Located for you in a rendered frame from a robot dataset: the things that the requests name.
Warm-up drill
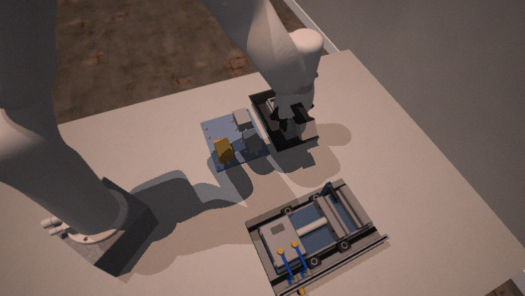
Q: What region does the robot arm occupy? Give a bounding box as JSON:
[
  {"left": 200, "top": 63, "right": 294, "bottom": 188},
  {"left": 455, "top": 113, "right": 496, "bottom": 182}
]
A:
[{"left": 0, "top": 0, "right": 324, "bottom": 244}]

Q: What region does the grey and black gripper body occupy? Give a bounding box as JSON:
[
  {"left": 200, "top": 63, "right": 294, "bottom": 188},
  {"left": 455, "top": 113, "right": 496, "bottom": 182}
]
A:
[{"left": 273, "top": 84, "right": 314, "bottom": 119}]

